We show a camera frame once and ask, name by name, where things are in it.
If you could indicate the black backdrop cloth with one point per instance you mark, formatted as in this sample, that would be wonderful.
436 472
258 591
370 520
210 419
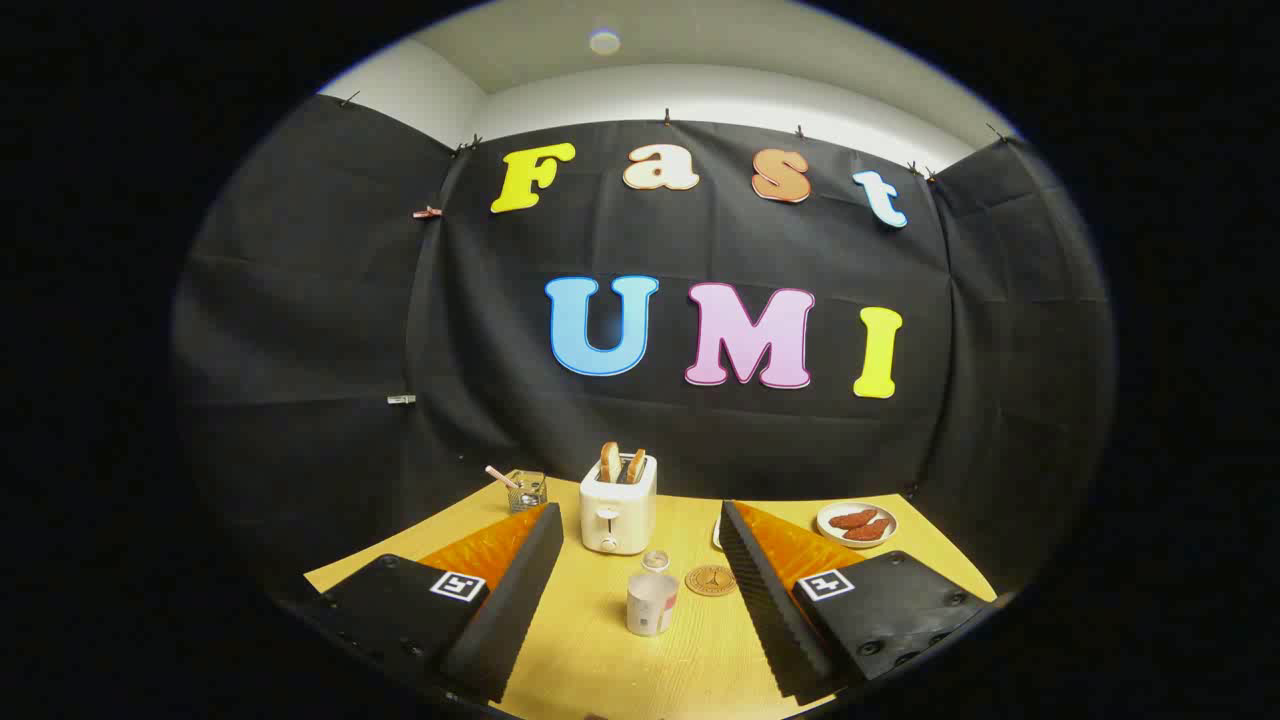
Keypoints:
450 330

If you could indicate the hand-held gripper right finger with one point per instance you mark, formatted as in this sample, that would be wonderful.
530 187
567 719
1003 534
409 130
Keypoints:
765 610

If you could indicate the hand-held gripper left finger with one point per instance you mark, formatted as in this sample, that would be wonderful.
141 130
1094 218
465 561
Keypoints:
510 620

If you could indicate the reddish brown meat piece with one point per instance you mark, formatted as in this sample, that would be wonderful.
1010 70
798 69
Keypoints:
868 530
852 519

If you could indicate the small glass holder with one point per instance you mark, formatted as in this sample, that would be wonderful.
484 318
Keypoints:
528 493

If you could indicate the cream toaster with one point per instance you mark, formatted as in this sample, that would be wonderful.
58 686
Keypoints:
615 520

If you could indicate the toast slice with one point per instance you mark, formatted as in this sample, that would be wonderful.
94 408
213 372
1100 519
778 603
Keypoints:
610 462
636 465

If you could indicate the clear juice bottle white label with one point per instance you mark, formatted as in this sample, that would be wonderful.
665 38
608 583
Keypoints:
650 605

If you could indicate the pink clip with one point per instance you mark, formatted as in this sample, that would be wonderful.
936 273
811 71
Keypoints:
428 212

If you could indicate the pink stick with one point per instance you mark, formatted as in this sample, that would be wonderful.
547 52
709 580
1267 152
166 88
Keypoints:
498 476

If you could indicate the round ceiling light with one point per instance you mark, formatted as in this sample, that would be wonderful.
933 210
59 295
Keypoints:
604 41

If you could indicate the white round plate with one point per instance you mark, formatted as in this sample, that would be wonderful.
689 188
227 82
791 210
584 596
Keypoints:
830 535

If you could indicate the small cream patterned dish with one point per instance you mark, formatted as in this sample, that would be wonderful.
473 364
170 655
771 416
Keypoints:
717 535

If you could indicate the round brown coaster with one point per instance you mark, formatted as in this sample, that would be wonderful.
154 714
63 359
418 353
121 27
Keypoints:
710 581

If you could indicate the wooden table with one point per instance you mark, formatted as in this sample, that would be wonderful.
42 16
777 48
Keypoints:
690 660

